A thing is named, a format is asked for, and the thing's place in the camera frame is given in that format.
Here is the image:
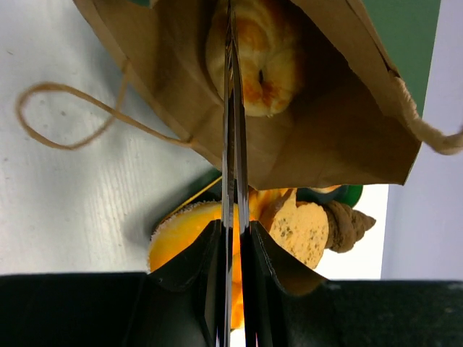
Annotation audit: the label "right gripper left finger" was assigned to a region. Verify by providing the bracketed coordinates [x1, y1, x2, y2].
[1, 220, 226, 346]

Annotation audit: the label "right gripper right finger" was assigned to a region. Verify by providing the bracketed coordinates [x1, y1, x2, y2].
[242, 222, 462, 346]

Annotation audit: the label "orange sugared fake bun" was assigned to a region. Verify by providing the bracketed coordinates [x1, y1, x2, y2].
[148, 202, 245, 330]

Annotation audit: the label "beige fake toast slice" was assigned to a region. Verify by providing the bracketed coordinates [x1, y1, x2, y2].
[259, 189, 329, 269]

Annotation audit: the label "brown fake croissant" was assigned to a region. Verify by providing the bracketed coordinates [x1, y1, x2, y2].
[323, 200, 376, 253]

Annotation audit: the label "orange twisted fake bread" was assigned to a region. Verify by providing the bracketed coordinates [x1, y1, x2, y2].
[249, 188, 289, 220]

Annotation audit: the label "metal tongs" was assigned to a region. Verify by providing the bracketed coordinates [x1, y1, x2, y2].
[220, 1, 258, 346]

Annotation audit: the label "green brown paper bag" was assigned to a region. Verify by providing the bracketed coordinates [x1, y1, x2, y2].
[76, 1, 462, 189]

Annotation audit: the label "pale glazed fake croissant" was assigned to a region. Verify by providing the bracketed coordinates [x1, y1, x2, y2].
[205, 0, 307, 119]

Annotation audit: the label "dark green tray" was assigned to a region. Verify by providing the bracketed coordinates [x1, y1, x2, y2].
[152, 173, 363, 234]

